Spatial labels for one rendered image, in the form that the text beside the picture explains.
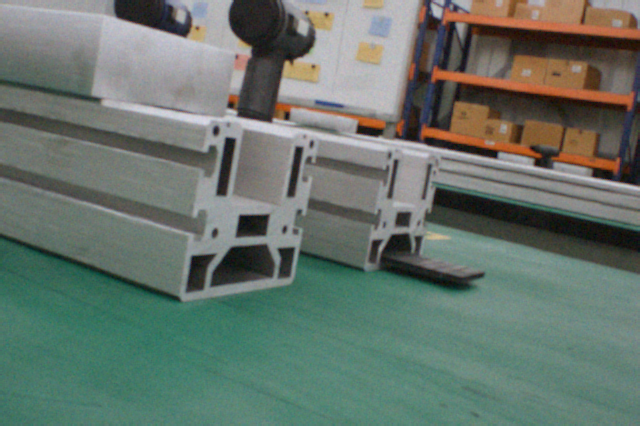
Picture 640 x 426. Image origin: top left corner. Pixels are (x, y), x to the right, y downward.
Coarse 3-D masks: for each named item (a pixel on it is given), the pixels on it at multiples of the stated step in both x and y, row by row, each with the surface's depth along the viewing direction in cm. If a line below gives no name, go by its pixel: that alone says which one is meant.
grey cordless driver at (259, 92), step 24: (240, 0) 77; (264, 0) 77; (240, 24) 77; (264, 24) 77; (288, 24) 79; (312, 24) 88; (264, 48) 80; (288, 48) 83; (264, 72) 81; (240, 96) 81; (264, 96) 81; (264, 120) 82
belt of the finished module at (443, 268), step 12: (384, 252) 55; (396, 252) 57; (408, 252) 58; (396, 264) 53; (408, 264) 53; (420, 264) 53; (432, 264) 54; (444, 264) 55; (444, 276) 51; (456, 276) 51; (468, 276) 52; (480, 276) 54
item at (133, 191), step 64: (0, 128) 41; (64, 128) 40; (128, 128) 37; (192, 128) 35; (256, 128) 42; (0, 192) 41; (64, 192) 40; (128, 192) 37; (192, 192) 35; (256, 192) 42; (64, 256) 39; (128, 256) 37; (192, 256) 37; (256, 256) 42
